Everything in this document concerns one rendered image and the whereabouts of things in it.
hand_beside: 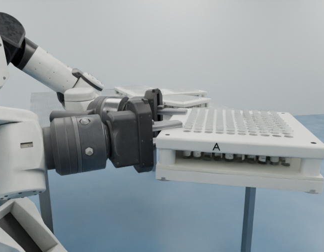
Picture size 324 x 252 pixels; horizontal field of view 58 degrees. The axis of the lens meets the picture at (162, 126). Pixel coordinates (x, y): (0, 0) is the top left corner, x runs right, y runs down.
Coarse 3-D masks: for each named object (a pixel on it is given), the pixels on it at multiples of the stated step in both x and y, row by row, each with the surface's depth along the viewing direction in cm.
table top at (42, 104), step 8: (160, 88) 263; (32, 96) 215; (40, 96) 215; (48, 96) 215; (56, 96) 215; (32, 104) 182; (40, 104) 182; (48, 104) 182; (56, 104) 182; (216, 104) 182; (40, 112) 158; (48, 112) 158; (40, 120) 139; (48, 120) 139
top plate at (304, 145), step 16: (224, 112) 62; (288, 112) 63; (176, 128) 49; (192, 128) 49; (224, 128) 49; (304, 128) 50; (160, 144) 45; (176, 144) 44; (192, 144) 44; (208, 144) 43; (224, 144) 43; (240, 144) 42; (256, 144) 42; (272, 144) 41; (288, 144) 41; (304, 144) 41; (320, 144) 41
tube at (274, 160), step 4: (276, 128) 46; (276, 132) 45; (280, 132) 45; (276, 136) 45; (280, 136) 45; (272, 156) 46; (276, 156) 45; (272, 160) 46; (276, 160) 46; (272, 164) 46; (276, 164) 46
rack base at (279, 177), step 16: (176, 160) 48; (192, 160) 48; (208, 160) 48; (224, 160) 48; (256, 160) 48; (160, 176) 46; (176, 176) 45; (192, 176) 45; (208, 176) 44; (224, 176) 44; (240, 176) 43; (256, 176) 43; (272, 176) 43; (288, 176) 42; (304, 176) 42; (320, 176) 42; (320, 192) 42
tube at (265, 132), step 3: (261, 129) 45; (264, 129) 46; (267, 129) 46; (261, 132) 45; (264, 132) 45; (267, 132) 45; (261, 135) 45; (264, 135) 45; (267, 135) 45; (261, 156) 46; (264, 156) 46; (258, 159) 47; (261, 159) 46; (264, 159) 46; (258, 162) 47; (261, 162) 46; (264, 162) 46
